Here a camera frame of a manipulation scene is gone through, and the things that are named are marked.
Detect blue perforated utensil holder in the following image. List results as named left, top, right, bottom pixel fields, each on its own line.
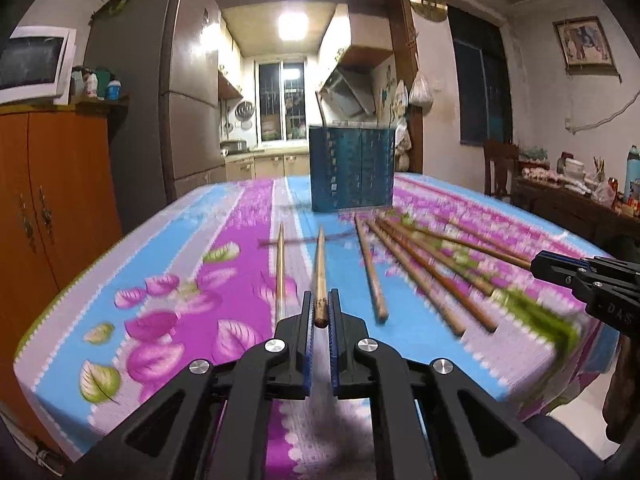
left=308, top=122, right=396, bottom=212

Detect framed elephant picture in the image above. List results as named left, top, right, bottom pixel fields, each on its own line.
left=552, top=16, right=617, bottom=74

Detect brown wooden chopstick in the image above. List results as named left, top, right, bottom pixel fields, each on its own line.
left=312, top=226, right=331, bottom=330

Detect wooden door frame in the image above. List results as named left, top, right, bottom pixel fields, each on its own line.
left=210, top=0, right=426, bottom=177

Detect person's right hand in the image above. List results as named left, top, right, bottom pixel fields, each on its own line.
left=602, top=335, right=640, bottom=426

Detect ceiling light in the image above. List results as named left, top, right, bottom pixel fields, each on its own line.
left=277, top=10, right=311, bottom=41

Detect orange wooden cabinet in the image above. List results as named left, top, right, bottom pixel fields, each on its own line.
left=0, top=102, right=126, bottom=461

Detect gold round wall plate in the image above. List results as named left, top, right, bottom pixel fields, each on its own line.
left=409, top=0, right=447, bottom=23

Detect dark wooden side table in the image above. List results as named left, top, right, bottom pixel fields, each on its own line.
left=512, top=175, right=640, bottom=257

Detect dark wooden chair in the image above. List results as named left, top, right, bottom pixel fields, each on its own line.
left=482, top=140, right=521, bottom=199

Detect kitchen window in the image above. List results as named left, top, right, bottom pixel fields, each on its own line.
left=257, top=60, right=307, bottom=143

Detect dark blue window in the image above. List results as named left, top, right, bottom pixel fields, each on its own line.
left=446, top=5, right=514, bottom=148

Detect blue spray bottle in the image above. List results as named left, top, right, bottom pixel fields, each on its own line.
left=623, top=145, right=640, bottom=202

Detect floral striped tablecloth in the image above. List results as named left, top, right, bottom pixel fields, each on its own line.
left=12, top=172, right=621, bottom=480

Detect white hanging plastic bag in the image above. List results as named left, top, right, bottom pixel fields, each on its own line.
left=409, top=70, right=434, bottom=108

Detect white box appliance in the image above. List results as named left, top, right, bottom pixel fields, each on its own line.
left=0, top=25, right=78, bottom=106

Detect white wall cable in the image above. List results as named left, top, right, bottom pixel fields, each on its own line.
left=565, top=87, right=640, bottom=136

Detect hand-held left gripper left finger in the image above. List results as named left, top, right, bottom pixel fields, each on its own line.
left=62, top=290, right=315, bottom=480

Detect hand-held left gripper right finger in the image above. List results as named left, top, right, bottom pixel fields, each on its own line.
left=329, top=290, right=578, bottom=480

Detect beige hanging bag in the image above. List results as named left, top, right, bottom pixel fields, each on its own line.
left=395, top=120, right=414, bottom=172

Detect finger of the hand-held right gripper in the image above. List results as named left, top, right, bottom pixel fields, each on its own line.
left=580, top=255, right=640, bottom=287
left=530, top=251, right=592, bottom=292

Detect steel range hood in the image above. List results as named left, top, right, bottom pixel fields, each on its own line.
left=317, top=67, right=378, bottom=121

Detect bunch of wooden chopsticks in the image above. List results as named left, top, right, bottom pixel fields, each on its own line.
left=257, top=212, right=533, bottom=338

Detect grey refrigerator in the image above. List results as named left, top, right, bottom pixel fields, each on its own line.
left=82, top=0, right=228, bottom=233

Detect beige kitchen base cabinets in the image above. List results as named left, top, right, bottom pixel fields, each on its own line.
left=225, top=152, right=311, bottom=182

